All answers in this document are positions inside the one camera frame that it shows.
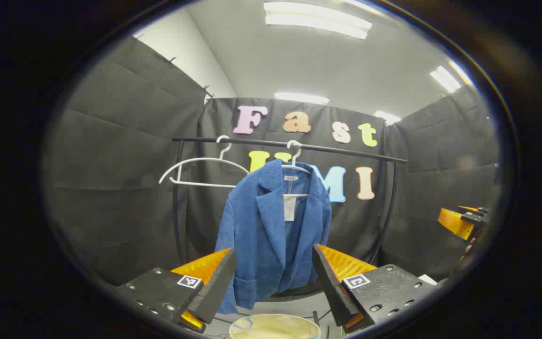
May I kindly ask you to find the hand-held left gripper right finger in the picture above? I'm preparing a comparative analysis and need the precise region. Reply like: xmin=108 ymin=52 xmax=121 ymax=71
xmin=312 ymin=243 xmax=438 ymax=332

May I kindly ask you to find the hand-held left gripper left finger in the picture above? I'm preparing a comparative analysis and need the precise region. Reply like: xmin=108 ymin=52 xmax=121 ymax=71
xmin=113 ymin=248 xmax=238 ymax=332

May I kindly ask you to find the blue jacket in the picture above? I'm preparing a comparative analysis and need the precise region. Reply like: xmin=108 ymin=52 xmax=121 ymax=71
xmin=215 ymin=159 xmax=333 ymax=315

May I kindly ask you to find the white clothes hanger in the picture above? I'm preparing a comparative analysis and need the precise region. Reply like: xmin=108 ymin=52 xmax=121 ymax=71
xmin=280 ymin=140 xmax=313 ymax=197
xmin=159 ymin=135 xmax=250 ymax=189

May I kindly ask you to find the ceiling light panel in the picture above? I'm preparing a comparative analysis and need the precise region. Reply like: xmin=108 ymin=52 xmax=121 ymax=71
xmin=374 ymin=111 xmax=402 ymax=126
xmin=274 ymin=92 xmax=330 ymax=105
xmin=430 ymin=65 xmax=462 ymax=93
xmin=264 ymin=1 xmax=373 ymax=40

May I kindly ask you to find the black clothes rack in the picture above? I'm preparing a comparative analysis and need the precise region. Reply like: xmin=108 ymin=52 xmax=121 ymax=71
xmin=172 ymin=137 xmax=407 ymax=302

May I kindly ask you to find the black backdrop cloth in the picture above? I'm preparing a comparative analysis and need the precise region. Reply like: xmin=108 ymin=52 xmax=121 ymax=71
xmin=43 ymin=35 xmax=500 ymax=302

